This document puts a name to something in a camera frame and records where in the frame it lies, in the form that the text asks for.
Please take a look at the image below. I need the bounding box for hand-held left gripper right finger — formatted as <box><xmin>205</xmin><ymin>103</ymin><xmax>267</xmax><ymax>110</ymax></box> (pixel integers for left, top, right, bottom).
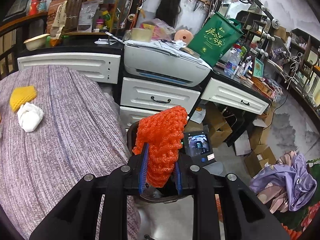
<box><xmin>174</xmin><ymin>155</ymin><xmax>291</xmax><ymax>240</ymax></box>

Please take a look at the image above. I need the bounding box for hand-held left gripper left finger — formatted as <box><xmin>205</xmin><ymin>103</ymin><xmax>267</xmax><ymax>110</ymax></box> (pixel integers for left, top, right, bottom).
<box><xmin>29</xmin><ymin>142</ymin><xmax>150</xmax><ymax>240</ymax></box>

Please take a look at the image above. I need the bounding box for black trash bin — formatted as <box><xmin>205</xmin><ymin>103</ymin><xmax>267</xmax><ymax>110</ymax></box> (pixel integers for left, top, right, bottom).
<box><xmin>127</xmin><ymin>121</ymin><xmax>193</xmax><ymax>204</ymax></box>

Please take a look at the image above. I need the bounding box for orange foam net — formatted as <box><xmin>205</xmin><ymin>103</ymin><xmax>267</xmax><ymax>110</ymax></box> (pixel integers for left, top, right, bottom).
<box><xmin>132</xmin><ymin>106</ymin><xmax>188</xmax><ymax>188</ymax></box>

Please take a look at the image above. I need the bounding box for white tissue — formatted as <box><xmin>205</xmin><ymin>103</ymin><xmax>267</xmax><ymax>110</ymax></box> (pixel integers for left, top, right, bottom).
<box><xmin>17</xmin><ymin>102</ymin><xmax>45</xmax><ymax>132</ymax></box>

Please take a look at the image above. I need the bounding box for yellow foam net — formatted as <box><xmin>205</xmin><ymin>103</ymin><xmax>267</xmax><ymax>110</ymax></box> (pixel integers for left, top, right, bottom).
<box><xmin>9</xmin><ymin>85</ymin><xmax>38</xmax><ymax>112</ymax></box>

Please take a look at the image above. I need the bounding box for cardboard box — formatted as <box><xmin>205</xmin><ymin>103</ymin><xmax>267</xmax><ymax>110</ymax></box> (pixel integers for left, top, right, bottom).
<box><xmin>207</xmin><ymin>102</ymin><xmax>233</xmax><ymax>148</ymax></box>

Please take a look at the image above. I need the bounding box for white bag with yellow print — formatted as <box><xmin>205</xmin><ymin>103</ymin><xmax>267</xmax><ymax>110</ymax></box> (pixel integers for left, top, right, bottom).
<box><xmin>189</xmin><ymin>106</ymin><xmax>207</xmax><ymax>124</ymax></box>

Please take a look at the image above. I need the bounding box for white desk drawer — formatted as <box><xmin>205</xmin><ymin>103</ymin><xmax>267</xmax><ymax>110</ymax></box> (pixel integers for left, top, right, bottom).
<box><xmin>201</xmin><ymin>78</ymin><xmax>270</xmax><ymax>115</ymax></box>

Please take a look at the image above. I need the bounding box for white drawer under printer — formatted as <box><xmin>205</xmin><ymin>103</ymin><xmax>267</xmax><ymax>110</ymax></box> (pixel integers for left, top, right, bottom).
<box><xmin>121</xmin><ymin>77</ymin><xmax>200</xmax><ymax>112</ymax></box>

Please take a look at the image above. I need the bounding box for white printer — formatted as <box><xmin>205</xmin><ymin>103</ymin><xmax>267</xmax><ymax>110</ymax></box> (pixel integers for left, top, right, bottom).
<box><xmin>124</xmin><ymin>40</ymin><xmax>213</xmax><ymax>87</ymax></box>

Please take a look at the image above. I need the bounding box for plastic water bottle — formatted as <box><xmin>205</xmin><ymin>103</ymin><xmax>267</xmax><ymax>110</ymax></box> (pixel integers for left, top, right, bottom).
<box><xmin>224</xmin><ymin>47</ymin><xmax>242</xmax><ymax>77</ymax></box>

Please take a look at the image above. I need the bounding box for purple cloth heap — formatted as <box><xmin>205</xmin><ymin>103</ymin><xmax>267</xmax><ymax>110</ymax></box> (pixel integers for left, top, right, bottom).
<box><xmin>250</xmin><ymin>151</ymin><xmax>317</xmax><ymax>212</ymax></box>

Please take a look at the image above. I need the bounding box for green tote bag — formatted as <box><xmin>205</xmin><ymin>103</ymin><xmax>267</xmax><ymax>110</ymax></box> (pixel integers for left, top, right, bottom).
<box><xmin>187</xmin><ymin>12</ymin><xmax>244</xmax><ymax>67</ymax></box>

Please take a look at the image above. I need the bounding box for pink round disc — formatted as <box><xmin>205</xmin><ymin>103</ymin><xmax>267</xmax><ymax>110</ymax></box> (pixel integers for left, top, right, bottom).
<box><xmin>174</xmin><ymin>29</ymin><xmax>194</xmax><ymax>46</ymax></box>

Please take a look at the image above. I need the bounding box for black wig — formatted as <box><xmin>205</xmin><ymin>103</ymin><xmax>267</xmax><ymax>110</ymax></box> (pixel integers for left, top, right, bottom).
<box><xmin>155</xmin><ymin>0</ymin><xmax>182</xmax><ymax>28</ymax></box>

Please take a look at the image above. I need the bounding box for cream bowl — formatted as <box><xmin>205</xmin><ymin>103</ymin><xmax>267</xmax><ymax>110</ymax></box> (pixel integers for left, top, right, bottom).
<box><xmin>24</xmin><ymin>34</ymin><xmax>50</xmax><ymax>51</ymax></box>

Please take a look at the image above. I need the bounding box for beige paper bag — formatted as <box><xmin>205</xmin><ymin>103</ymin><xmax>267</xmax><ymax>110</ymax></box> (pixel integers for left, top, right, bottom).
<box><xmin>51</xmin><ymin>1</ymin><xmax>67</xmax><ymax>46</ymax></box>

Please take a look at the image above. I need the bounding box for red tin can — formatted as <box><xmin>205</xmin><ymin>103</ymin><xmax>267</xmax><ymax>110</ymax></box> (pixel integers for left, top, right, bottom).
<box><xmin>29</xmin><ymin>0</ymin><xmax>40</xmax><ymax>15</ymax></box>

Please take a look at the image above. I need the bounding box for green picture frame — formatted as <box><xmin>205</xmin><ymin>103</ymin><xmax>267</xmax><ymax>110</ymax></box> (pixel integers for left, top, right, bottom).
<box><xmin>253</xmin><ymin>57</ymin><xmax>266</xmax><ymax>78</ymax></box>

